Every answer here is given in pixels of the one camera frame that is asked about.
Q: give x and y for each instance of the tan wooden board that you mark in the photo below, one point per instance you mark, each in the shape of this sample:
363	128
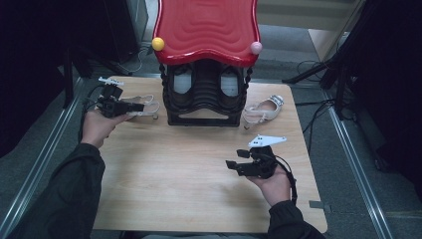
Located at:
320	41

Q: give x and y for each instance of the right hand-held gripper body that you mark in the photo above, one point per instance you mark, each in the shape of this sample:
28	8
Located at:
263	166

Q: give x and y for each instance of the grey metal stand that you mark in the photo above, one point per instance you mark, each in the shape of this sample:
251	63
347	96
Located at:
137	20

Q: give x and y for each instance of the grey table bracket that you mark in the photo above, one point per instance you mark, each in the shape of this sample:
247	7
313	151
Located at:
318	205

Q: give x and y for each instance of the person's right hand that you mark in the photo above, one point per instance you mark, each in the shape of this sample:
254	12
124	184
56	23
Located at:
275	189

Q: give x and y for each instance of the red and black shoe rack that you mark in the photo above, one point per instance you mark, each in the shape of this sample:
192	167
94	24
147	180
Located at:
205	30

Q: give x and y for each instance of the yellow ball knob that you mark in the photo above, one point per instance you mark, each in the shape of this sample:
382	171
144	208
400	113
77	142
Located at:
158	44

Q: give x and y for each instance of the pink ball knob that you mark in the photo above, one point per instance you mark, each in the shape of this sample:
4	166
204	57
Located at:
255	47

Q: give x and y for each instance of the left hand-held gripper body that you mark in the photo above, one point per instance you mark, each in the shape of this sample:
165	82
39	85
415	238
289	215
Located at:
111	104

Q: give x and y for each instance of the white slingback heel shoe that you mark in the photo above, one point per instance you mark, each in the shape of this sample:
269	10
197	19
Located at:
270	112
151	106

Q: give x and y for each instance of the dark curtain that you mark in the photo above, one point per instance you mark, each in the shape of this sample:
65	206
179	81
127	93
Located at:
26	66
391	83

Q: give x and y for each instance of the black tripod stand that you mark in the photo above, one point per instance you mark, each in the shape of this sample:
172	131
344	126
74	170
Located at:
308	71

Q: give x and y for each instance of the black stand post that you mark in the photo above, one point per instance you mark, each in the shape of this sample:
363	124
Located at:
68	83

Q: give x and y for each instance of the metal floor rail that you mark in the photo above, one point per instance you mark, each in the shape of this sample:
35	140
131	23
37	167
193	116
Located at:
44	156
352	159

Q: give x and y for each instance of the black leather shoe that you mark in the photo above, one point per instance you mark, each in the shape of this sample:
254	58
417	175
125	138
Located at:
229	84
182	83

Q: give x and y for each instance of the person's left hand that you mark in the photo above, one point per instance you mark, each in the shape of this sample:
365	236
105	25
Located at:
96	127

